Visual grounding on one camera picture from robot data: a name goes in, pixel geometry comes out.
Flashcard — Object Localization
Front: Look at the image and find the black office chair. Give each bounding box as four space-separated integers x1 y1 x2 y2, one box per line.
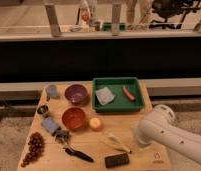
149 0 201 29

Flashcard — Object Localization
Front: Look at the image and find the dark grape bunch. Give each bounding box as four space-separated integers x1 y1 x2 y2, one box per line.
21 132 44 167

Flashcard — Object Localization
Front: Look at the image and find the black rectangular eraser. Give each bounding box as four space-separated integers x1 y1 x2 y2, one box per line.
105 153 129 168

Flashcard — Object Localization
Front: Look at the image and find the grey crumpled small object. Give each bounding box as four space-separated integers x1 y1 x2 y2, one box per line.
55 130 70 144

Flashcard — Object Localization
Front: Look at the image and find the black handled spatula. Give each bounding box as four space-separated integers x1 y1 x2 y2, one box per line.
63 147 94 162

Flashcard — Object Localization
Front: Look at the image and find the green plastic tray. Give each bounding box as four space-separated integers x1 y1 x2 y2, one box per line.
92 77 145 113

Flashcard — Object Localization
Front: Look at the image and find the light blue cup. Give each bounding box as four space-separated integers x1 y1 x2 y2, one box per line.
45 84 58 99

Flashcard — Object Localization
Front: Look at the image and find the purple bowl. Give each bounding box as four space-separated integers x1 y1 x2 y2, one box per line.
64 84 88 104

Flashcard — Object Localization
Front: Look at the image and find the orange bowl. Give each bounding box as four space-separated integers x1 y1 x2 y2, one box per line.
62 107 86 130

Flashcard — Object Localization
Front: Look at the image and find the small dark metal cup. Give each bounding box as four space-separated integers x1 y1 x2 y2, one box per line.
37 105 49 118

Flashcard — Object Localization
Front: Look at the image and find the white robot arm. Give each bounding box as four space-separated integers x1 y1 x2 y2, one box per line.
133 104 201 165

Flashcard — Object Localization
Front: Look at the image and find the red sausage toy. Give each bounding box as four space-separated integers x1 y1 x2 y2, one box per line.
122 86 135 101

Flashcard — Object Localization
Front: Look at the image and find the small green background box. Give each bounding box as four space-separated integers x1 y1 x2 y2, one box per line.
102 22 126 31

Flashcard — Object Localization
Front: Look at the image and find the blue rectangular sponge block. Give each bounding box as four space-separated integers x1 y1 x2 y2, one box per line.
41 117 59 135

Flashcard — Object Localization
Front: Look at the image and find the orange round fruit toy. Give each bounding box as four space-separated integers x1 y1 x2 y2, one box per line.
89 117 102 131

